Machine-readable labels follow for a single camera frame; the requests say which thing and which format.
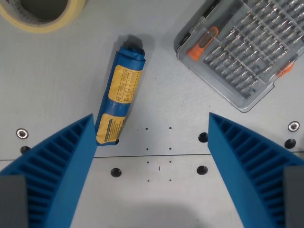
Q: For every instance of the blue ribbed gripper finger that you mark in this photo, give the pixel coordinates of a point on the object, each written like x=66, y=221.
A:
x=244, y=171
x=59, y=171

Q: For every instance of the blue rolled bag yellow label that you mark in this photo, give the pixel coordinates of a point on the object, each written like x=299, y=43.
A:
x=120, y=95

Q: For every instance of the silver table screw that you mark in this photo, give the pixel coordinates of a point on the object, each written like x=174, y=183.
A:
x=22, y=133
x=293, y=126

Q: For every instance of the clear screwdriver bit set case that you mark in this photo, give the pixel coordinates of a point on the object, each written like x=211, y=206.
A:
x=244, y=52

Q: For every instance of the beige masking tape roll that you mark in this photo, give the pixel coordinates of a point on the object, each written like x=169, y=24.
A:
x=42, y=20

